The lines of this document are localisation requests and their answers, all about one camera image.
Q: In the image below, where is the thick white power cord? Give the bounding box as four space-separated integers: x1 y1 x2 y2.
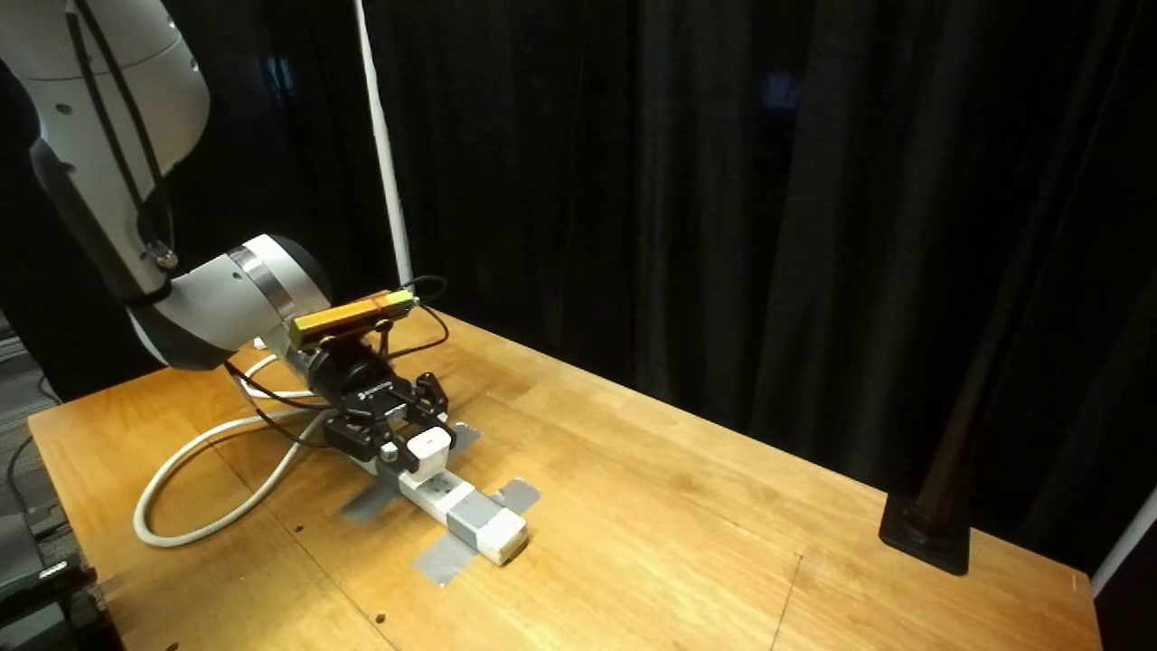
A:
127 346 358 555

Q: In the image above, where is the white vertical pole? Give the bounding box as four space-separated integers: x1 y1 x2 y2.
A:
1087 481 1157 600
347 0 418 293

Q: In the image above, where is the white charger brick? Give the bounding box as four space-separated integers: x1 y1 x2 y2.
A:
400 424 460 481

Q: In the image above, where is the black curtain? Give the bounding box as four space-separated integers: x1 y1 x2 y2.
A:
0 0 1157 570

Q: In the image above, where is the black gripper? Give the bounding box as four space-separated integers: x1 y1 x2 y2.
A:
304 333 457 471

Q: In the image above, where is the black post with base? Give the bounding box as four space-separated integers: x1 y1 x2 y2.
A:
875 359 1005 577

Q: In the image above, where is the gold wrist camera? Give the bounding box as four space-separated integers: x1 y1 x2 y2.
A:
288 285 424 345

